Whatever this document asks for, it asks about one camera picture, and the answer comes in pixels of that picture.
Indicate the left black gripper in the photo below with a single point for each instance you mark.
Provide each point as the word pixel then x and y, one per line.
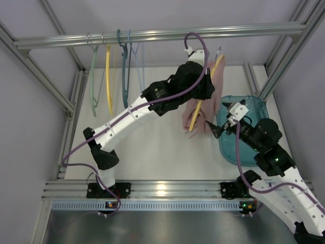
pixel 207 85

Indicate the yellow hanger with trousers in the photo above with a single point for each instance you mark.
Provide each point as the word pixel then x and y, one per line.
pixel 218 57

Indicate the green hanger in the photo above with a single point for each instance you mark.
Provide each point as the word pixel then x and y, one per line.
pixel 93 99

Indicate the aluminium frame post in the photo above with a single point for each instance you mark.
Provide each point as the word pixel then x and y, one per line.
pixel 288 47
pixel 37 18

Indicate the light blue hanger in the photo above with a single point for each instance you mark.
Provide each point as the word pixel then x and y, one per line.
pixel 134 52

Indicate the dark teal hanger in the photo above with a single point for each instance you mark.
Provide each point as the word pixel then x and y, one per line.
pixel 125 82

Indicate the pink trousers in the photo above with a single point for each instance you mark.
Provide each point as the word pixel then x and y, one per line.
pixel 210 107

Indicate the slotted grey cable duct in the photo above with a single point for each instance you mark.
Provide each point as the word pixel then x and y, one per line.
pixel 127 205

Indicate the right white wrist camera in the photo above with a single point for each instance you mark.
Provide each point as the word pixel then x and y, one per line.
pixel 236 111

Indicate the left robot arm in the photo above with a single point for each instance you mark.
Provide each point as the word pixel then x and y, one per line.
pixel 192 81

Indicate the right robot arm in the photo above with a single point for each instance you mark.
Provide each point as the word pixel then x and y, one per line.
pixel 290 199

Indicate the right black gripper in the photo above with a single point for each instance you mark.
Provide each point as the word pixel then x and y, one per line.
pixel 231 129

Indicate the teal transparent plastic bin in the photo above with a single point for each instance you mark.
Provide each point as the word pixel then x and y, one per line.
pixel 257 110

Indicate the aluminium frame post left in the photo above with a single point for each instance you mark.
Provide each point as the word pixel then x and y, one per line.
pixel 37 18

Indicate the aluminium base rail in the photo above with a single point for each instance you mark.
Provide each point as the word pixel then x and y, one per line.
pixel 143 190

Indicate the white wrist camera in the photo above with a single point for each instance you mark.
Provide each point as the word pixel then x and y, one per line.
pixel 197 56
pixel 236 111

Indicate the aluminium hanging rail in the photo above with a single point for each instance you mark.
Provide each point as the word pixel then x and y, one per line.
pixel 251 30

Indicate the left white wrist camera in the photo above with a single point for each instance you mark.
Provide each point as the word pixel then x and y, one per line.
pixel 197 56

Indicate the aluminium frame post right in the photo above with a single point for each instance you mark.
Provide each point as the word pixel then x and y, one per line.
pixel 288 47

